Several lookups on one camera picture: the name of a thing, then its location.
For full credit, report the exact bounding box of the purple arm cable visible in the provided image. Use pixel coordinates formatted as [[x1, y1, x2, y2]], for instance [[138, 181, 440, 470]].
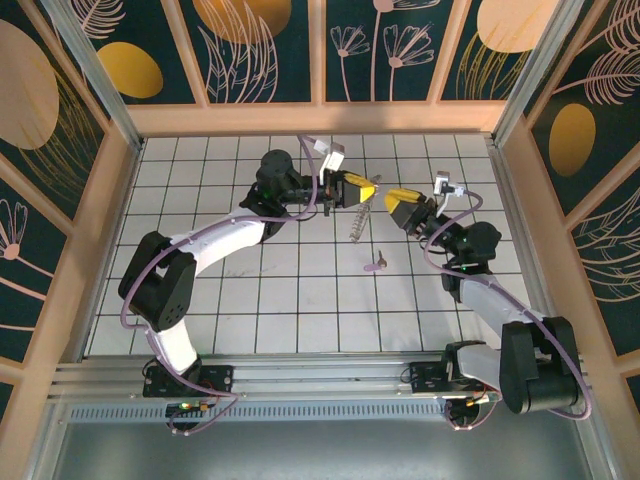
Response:
[[121, 133, 331, 437], [422, 189, 591, 432]]

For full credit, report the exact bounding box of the key with purple head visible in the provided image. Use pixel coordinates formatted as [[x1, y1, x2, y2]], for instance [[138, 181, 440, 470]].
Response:
[[361, 248, 389, 275]]

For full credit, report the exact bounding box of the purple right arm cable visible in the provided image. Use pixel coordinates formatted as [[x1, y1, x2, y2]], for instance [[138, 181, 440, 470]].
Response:
[[422, 189, 591, 432]]

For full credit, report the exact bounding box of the grey metal sheet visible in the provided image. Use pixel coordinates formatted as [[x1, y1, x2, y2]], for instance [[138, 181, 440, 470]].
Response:
[[29, 394, 616, 480]]

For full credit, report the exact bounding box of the aluminium corner post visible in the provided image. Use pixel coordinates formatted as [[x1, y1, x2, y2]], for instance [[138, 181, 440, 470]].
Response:
[[42, 0, 146, 154], [492, 0, 589, 147]]

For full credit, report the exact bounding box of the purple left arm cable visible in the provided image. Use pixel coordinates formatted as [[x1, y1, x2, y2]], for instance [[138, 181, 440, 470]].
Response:
[[121, 133, 331, 437]]

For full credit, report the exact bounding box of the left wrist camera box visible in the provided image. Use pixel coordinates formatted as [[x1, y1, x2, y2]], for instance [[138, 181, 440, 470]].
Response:
[[313, 138, 347, 172]]

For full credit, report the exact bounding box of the aluminium side rail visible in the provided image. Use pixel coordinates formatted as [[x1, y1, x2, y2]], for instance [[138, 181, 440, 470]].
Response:
[[485, 133, 554, 326]]

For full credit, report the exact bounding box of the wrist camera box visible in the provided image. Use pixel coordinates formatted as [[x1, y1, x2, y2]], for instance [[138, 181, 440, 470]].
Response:
[[313, 138, 347, 172], [432, 171, 465, 197]]

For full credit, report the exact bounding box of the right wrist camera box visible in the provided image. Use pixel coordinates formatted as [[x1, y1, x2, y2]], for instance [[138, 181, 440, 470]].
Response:
[[432, 171, 465, 197]]

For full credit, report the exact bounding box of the perforated metal cable duct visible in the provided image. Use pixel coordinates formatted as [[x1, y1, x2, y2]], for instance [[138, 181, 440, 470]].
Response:
[[64, 402, 451, 424]]

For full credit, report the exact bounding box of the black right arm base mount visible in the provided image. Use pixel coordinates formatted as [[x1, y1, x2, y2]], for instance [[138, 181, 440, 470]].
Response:
[[407, 357, 501, 401]]

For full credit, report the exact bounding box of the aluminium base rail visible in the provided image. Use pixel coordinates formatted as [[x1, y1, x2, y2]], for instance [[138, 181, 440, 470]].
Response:
[[49, 351, 587, 401]]

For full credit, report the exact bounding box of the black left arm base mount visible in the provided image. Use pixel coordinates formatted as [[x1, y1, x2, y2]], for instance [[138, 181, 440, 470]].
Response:
[[142, 360, 236, 399]]

